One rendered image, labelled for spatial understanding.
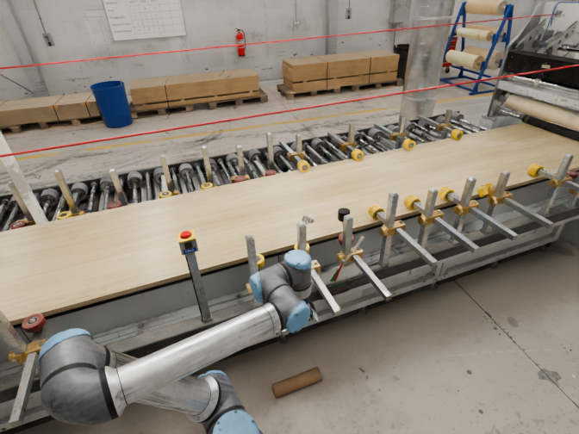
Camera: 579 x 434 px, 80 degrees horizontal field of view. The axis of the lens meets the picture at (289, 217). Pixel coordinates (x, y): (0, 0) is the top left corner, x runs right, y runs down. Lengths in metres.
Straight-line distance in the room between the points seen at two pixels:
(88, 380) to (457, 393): 2.06
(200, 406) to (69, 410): 0.51
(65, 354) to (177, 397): 0.40
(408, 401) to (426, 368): 0.27
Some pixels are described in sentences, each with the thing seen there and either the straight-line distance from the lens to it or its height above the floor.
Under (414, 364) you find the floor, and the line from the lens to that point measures 2.55.
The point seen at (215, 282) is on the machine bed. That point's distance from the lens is 1.95.
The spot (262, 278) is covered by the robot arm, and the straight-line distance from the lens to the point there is 1.11.
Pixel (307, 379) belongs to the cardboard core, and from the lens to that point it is 2.32.
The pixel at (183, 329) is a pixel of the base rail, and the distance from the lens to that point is 1.83.
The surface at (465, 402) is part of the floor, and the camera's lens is 2.51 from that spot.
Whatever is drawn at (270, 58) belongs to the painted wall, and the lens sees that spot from 8.74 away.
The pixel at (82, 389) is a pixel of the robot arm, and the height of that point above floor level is 1.36.
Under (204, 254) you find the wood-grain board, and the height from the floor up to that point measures 0.90.
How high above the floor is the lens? 2.07
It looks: 34 degrees down
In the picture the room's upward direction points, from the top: 3 degrees counter-clockwise
